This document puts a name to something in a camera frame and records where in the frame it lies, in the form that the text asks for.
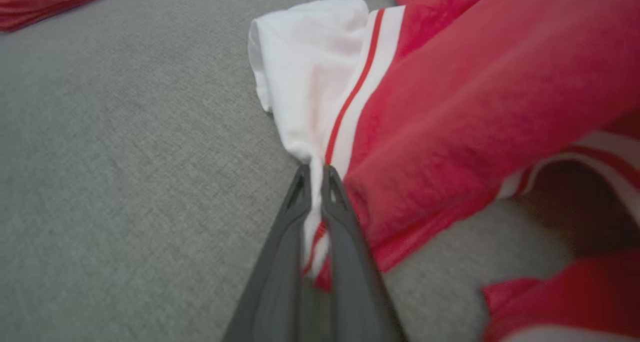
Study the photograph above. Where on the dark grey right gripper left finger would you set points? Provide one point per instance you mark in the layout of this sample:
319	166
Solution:
272	282

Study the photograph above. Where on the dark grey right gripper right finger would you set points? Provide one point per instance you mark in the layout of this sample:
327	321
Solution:
355	292

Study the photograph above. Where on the red Bulls jersey white trim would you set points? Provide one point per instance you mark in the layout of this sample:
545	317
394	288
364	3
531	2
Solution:
475	106

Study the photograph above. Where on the grey fabric sofa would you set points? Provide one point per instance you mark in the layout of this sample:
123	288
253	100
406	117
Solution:
125	182

